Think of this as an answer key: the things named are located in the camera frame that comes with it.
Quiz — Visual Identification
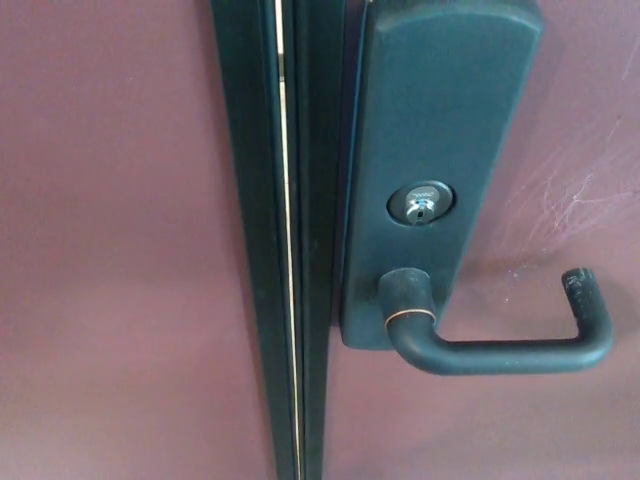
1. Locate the maroon door leaf with handle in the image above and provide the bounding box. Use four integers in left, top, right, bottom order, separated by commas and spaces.
319, 0, 640, 480

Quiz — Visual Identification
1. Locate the maroon door leaf without handle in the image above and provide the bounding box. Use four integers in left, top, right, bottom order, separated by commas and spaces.
0, 0, 279, 480

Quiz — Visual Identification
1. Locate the dark metal lever door handle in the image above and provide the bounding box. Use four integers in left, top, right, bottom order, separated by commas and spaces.
377, 267, 616, 377

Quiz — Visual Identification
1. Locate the silver lock cylinder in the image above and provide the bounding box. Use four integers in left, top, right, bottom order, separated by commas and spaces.
385, 181, 457, 227

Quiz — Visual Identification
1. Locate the dark metal handle backplate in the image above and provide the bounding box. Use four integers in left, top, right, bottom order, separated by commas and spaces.
339, 0, 547, 352

